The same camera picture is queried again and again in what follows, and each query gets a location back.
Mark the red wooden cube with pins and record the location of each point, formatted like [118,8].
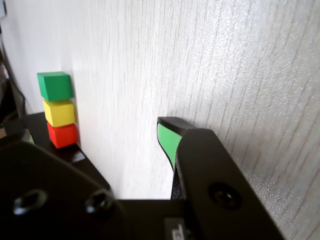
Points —
[62,136]

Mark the yellow wooden cube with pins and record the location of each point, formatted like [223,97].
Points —
[58,112]

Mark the green wooden cube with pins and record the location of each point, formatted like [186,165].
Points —
[55,87]

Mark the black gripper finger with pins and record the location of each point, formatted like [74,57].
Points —
[50,200]
[212,175]

